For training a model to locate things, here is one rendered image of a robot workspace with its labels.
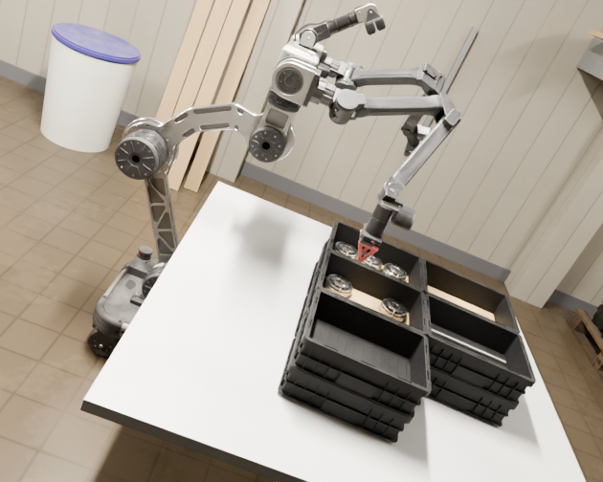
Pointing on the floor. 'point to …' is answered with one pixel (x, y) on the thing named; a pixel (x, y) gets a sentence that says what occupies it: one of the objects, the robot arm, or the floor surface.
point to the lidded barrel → (85, 86)
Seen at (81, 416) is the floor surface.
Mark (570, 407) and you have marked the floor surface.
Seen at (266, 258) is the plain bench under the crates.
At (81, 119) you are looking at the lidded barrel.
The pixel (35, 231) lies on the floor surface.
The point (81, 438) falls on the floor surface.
